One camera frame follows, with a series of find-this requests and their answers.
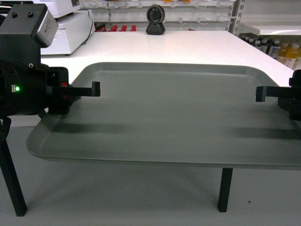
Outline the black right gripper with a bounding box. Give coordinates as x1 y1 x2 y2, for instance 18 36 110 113
255 69 301 121

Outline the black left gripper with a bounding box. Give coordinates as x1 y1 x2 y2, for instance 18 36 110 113
46 67 101 114

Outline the grey rectangular serving tray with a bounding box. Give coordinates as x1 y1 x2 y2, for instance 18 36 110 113
26 63 301 170

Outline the dark tea bottle right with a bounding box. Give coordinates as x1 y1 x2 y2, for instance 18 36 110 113
268 39 280 59

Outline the orange juice bottle front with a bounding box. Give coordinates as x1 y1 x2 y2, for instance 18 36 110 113
283 43 299 69

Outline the white cash register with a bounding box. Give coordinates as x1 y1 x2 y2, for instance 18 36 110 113
35 0 95 55

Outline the black table leg right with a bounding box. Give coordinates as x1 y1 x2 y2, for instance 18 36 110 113
218 168 233 213

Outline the black table leg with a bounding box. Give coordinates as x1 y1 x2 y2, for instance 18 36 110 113
218 168 233 213
0 117 27 217

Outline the black barcode scanner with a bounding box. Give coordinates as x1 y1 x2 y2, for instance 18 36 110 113
146 4 166 35

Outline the black table leg left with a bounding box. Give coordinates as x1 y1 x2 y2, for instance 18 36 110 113
0 117 27 217

